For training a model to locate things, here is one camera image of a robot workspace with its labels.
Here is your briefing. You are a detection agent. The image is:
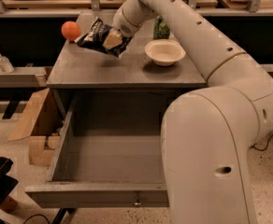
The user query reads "white paper bowl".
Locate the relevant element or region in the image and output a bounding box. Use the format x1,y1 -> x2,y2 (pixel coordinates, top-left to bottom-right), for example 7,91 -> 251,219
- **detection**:
144,39 -> 186,66

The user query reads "grey cabinet counter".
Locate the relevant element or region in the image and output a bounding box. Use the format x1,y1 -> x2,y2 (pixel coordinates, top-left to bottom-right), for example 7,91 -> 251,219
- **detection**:
46,9 -> 208,119

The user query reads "green soda can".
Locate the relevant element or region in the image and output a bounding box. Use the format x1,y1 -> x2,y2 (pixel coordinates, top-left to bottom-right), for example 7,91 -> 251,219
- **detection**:
153,16 -> 170,39

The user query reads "open grey top drawer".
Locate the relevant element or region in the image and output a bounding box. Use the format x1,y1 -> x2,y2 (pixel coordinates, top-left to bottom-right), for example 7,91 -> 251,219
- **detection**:
26,90 -> 176,208

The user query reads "grey left shelf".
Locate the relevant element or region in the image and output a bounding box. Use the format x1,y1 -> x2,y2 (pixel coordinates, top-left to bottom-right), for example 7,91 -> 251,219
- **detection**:
0,67 -> 48,88

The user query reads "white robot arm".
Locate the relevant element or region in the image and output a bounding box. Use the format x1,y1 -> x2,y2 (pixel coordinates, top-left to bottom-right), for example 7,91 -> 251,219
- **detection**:
113,0 -> 273,224

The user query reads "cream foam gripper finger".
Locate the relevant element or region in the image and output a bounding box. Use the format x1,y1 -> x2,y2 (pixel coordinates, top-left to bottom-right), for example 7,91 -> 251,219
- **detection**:
103,29 -> 122,49

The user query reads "black floor cable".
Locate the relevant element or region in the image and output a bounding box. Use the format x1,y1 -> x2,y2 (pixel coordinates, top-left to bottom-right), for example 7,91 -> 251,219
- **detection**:
251,129 -> 273,152

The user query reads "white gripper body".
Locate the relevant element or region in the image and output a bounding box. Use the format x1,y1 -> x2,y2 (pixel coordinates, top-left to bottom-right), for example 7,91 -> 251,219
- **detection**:
112,7 -> 137,37

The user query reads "clear sanitizer bottle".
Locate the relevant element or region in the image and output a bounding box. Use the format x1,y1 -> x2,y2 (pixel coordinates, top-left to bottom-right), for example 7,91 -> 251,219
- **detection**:
0,53 -> 14,74

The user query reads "brown cardboard box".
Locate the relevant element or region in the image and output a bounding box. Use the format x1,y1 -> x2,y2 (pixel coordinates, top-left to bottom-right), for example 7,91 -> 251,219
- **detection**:
8,88 -> 63,167

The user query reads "orange fruit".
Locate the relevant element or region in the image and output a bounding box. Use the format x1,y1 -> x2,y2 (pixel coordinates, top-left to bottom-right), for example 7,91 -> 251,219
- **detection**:
61,21 -> 81,41

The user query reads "blue potato chip bag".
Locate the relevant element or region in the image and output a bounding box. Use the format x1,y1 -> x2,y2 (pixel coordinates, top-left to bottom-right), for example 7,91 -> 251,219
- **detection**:
75,18 -> 132,58

